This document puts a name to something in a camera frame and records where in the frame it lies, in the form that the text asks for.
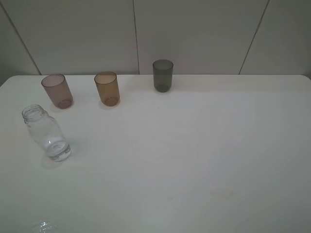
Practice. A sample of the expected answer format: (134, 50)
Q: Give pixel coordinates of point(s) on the pink translucent cup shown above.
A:
(58, 90)

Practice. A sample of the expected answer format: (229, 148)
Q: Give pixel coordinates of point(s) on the clear plastic water bottle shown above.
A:
(45, 131)

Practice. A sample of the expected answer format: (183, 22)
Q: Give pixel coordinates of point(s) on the grey translucent cup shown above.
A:
(162, 75)

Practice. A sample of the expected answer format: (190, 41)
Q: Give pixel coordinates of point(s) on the brown translucent cup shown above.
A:
(108, 89)

